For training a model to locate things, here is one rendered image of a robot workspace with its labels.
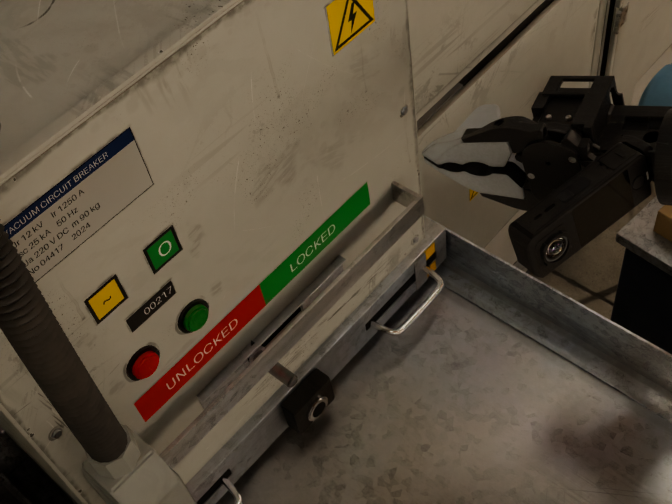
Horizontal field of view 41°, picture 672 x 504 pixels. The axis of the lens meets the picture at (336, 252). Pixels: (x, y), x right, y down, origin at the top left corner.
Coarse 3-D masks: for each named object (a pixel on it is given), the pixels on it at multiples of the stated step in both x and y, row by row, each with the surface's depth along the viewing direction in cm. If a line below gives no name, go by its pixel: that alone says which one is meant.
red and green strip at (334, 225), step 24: (360, 192) 92; (336, 216) 90; (312, 240) 89; (288, 264) 88; (264, 288) 86; (240, 312) 85; (216, 336) 84; (192, 360) 83; (168, 384) 82; (144, 408) 80
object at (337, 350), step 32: (416, 256) 107; (384, 288) 105; (352, 320) 103; (384, 320) 108; (320, 352) 101; (352, 352) 106; (256, 416) 97; (224, 448) 95; (256, 448) 98; (192, 480) 93
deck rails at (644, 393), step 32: (448, 256) 114; (480, 256) 109; (448, 288) 113; (480, 288) 112; (512, 288) 109; (544, 288) 104; (512, 320) 109; (544, 320) 108; (576, 320) 104; (608, 320) 100; (576, 352) 105; (608, 352) 104; (640, 352) 99; (608, 384) 102; (640, 384) 102; (32, 480) 104
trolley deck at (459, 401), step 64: (448, 320) 110; (384, 384) 106; (448, 384) 105; (512, 384) 104; (576, 384) 103; (320, 448) 102; (384, 448) 101; (448, 448) 100; (512, 448) 99; (576, 448) 98; (640, 448) 97
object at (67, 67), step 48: (0, 0) 69; (48, 0) 68; (96, 0) 67; (144, 0) 66; (192, 0) 66; (240, 0) 65; (0, 48) 65; (48, 48) 64; (96, 48) 64; (144, 48) 63; (0, 96) 62; (48, 96) 61; (96, 96) 60; (0, 144) 59; (48, 144) 58
